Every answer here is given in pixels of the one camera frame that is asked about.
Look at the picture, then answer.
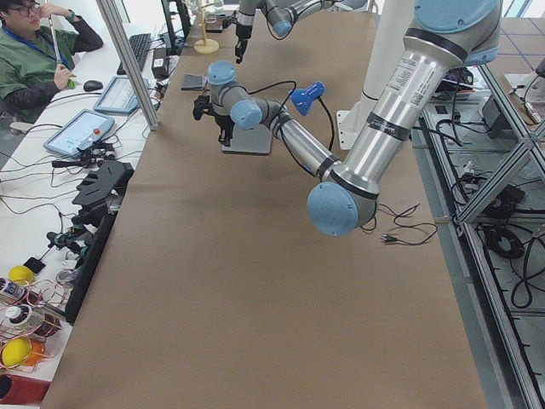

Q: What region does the teach pendant tablet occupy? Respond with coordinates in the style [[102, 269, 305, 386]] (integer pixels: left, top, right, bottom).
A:
[[93, 76, 139, 115], [43, 109, 115, 157]]

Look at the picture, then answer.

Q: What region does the black computer mouse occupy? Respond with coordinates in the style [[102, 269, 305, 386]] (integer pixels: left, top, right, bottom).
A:
[[83, 80, 104, 92]]

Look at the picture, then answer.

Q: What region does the person in green shirt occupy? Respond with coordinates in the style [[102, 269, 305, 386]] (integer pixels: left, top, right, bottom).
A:
[[1, 1, 103, 124]]

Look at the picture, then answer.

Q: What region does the black tool holder rack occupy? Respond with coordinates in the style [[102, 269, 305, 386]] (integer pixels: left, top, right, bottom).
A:
[[72, 160, 135, 227]]

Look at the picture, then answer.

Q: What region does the dark wooden tray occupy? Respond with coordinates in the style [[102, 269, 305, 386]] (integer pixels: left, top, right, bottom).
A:
[[205, 14, 227, 33]]

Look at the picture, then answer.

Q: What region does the aluminium frame rail structure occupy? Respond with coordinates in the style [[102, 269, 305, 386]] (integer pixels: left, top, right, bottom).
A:
[[414, 55, 544, 408]]

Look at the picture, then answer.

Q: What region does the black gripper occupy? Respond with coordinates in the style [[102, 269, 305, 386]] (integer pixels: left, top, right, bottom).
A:
[[214, 113, 234, 147], [235, 24, 251, 64]]

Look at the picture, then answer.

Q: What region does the grey felt pouch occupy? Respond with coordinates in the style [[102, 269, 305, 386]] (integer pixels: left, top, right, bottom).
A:
[[180, 73, 208, 90]]

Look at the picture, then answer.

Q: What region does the black power adapter box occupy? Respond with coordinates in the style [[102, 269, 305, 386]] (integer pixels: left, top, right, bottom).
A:
[[152, 47, 169, 80]]

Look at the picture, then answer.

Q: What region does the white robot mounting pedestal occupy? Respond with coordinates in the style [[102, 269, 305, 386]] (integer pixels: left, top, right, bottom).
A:
[[336, 0, 415, 150]]

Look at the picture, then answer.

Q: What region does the black keyboard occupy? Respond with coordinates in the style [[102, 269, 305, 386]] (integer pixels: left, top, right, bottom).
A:
[[129, 33, 152, 71]]

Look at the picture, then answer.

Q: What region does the grey laptop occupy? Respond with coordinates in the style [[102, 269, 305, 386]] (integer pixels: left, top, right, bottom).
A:
[[221, 124, 272, 155]]

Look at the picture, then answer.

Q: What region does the upper teach pendant tablet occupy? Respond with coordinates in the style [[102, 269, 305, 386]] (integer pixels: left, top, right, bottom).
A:
[[93, 76, 139, 115]]

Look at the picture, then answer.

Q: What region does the lower teach pendant tablet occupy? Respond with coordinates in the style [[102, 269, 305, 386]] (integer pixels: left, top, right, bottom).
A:
[[43, 109, 115, 157]]

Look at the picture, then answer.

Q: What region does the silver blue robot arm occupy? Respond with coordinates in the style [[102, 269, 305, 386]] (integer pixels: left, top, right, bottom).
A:
[[223, 0, 376, 64], [208, 1, 502, 236]]

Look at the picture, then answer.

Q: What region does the blue desk lamp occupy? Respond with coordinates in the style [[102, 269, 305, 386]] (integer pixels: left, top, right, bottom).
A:
[[289, 81, 326, 116]]

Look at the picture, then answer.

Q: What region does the wooden mug tree stand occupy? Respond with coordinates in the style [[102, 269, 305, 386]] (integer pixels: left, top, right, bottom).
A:
[[184, 0, 220, 55]]

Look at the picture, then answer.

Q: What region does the copper wire basket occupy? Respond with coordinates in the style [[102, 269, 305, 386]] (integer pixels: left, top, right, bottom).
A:
[[1, 278, 70, 372]]

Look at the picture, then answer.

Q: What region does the yellow ball in basket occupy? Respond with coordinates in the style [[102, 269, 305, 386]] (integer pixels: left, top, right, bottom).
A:
[[1, 337, 32, 368]]

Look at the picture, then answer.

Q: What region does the aluminium frame post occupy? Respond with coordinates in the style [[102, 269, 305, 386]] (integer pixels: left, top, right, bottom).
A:
[[96, 0, 159, 131]]

